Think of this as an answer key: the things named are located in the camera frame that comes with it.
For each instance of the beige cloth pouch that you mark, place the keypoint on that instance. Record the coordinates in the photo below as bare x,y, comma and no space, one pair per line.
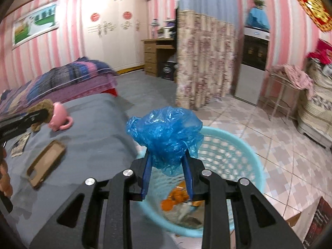
186,214

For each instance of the blue cloth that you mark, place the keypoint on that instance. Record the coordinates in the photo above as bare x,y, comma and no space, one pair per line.
256,19

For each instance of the white printer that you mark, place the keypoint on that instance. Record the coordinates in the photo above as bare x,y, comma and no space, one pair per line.
166,31

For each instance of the bed with purple sheet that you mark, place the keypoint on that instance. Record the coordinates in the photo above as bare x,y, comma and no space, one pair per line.
103,87

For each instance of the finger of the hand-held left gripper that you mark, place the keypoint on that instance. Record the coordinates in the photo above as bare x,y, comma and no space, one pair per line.
33,118

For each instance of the person's left hand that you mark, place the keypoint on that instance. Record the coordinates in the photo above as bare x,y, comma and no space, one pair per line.
4,179

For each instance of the white wardrobe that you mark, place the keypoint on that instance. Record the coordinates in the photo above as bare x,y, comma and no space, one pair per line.
114,44

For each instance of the wooden desk with drawers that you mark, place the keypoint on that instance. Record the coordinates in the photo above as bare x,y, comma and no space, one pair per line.
150,57

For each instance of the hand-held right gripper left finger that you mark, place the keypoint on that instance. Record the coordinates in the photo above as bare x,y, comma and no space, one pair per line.
146,173

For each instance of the orange plastic bag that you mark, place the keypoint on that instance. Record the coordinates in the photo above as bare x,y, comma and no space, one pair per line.
179,195

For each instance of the black box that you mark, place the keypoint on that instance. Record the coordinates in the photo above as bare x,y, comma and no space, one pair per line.
167,70

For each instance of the brown paper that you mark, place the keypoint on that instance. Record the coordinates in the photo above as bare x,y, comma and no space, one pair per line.
42,105

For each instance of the small green plant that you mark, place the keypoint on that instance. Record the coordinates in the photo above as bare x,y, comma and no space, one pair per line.
258,3

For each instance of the blue plastic bag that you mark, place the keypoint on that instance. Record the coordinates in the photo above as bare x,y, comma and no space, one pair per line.
163,134

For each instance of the red gold round wall decoration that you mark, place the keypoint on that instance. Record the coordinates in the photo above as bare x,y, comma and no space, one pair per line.
313,5

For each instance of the floral curtain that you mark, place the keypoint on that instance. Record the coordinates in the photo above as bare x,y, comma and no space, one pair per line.
205,62

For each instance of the dark red box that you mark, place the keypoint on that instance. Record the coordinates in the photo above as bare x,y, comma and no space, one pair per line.
316,223

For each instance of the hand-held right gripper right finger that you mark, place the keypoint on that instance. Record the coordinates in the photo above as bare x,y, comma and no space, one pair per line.
188,179

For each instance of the pink clothes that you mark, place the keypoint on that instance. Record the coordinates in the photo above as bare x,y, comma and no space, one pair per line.
295,76

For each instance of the long landscape wall poster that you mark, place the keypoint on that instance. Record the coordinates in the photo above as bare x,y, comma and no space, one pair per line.
33,26

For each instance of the striped patchwork quilt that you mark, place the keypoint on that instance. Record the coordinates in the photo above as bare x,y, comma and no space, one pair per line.
64,77

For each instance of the orange round lid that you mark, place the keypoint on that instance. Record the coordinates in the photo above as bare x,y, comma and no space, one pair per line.
167,205

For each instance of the brown phone case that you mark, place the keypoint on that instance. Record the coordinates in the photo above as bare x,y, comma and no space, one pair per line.
49,158

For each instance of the light blue plastic basket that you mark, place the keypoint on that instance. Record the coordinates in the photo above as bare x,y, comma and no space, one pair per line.
233,160

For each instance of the floral covered sofa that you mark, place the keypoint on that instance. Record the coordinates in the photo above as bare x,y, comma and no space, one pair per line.
316,109

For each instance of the grey tablecloth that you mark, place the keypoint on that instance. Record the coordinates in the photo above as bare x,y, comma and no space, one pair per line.
90,134

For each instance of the pink piggy bank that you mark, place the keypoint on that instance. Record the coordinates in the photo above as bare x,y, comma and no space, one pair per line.
58,114

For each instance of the patterned snack packet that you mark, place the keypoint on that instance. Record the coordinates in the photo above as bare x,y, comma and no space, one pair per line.
20,145

